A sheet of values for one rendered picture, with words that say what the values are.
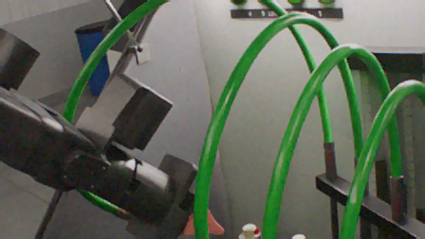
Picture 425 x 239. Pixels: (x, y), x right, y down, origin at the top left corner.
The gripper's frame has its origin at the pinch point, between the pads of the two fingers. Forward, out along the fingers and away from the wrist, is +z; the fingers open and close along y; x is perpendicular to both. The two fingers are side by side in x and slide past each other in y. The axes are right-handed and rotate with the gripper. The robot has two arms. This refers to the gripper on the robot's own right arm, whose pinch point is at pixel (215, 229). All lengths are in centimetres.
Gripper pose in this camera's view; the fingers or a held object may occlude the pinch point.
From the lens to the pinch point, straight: 78.3
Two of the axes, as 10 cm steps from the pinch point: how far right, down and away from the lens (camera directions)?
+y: 4.7, -8.8, 0.7
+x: -4.9, -2.0, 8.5
